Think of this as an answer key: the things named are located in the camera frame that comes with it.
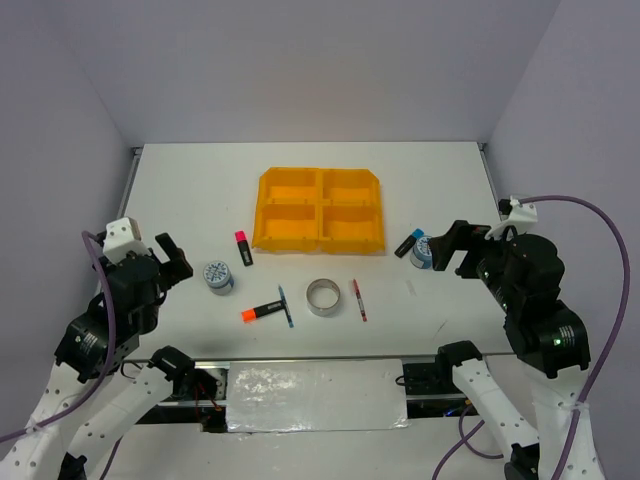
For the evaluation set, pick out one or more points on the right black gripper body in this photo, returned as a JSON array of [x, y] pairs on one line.
[[487, 256]]

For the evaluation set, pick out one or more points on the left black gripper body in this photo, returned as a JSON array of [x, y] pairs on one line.
[[151, 317]]

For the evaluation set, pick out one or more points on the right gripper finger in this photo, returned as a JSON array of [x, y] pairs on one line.
[[443, 248], [463, 235]]

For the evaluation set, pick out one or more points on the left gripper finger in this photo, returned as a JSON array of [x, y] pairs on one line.
[[174, 272], [169, 247]]

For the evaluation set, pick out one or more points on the blue cap black highlighter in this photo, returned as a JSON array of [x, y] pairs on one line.
[[407, 245]]

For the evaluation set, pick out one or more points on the pink cap black highlighter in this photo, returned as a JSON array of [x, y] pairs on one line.
[[244, 248]]

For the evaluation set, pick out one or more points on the orange cap black highlighter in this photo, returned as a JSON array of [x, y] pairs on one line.
[[255, 313]]

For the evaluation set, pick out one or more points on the red pen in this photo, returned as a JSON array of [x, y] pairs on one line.
[[359, 299]]

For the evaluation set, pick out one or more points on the silver clear tape roll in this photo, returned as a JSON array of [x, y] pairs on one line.
[[323, 297]]

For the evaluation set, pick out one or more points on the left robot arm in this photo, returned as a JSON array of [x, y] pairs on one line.
[[61, 439]]

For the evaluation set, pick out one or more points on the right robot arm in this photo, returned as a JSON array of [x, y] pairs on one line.
[[523, 274]]

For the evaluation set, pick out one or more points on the yellow four-compartment organizer tray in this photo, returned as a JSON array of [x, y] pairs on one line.
[[319, 210]]

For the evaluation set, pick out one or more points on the blue pen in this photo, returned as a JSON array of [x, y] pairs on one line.
[[285, 306]]

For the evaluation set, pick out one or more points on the silver foil covered panel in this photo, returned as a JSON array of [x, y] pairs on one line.
[[315, 396]]

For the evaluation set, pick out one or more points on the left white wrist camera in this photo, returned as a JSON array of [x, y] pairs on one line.
[[123, 237]]

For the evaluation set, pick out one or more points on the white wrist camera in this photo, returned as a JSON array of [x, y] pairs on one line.
[[123, 237], [517, 216]]

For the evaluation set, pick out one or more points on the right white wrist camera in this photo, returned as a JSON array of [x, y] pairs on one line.
[[517, 216]]

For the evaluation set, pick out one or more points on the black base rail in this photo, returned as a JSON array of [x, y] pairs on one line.
[[427, 396]]

